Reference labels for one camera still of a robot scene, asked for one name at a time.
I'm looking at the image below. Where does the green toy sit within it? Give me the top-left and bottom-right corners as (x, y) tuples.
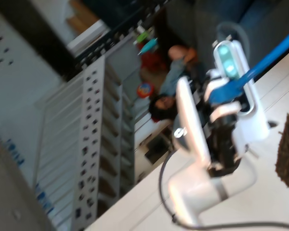
(136, 31), (149, 43)

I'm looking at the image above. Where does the teal toy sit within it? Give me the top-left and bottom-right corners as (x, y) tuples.
(137, 38), (158, 55)

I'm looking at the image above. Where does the black perforated rail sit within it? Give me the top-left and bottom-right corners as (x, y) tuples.
(73, 0), (171, 70)

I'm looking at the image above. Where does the colourful ball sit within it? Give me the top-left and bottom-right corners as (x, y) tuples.
(136, 82), (155, 99)

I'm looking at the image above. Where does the blue network cable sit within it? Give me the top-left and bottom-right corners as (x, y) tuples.
(208, 24), (289, 105)

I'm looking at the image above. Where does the grey couch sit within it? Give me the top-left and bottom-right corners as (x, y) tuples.
(163, 0), (289, 73)

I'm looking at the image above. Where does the person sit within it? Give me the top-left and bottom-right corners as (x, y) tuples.
(148, 44), (208, 123)

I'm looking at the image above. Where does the grey camera cable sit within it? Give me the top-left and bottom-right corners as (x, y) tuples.
(216, 21), (251, 63)

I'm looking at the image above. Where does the white perforated metal rack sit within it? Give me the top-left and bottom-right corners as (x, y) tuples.
(33, 55), (135, 231)

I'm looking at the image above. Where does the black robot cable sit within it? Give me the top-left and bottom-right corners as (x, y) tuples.
(158, 154), (289, 231)

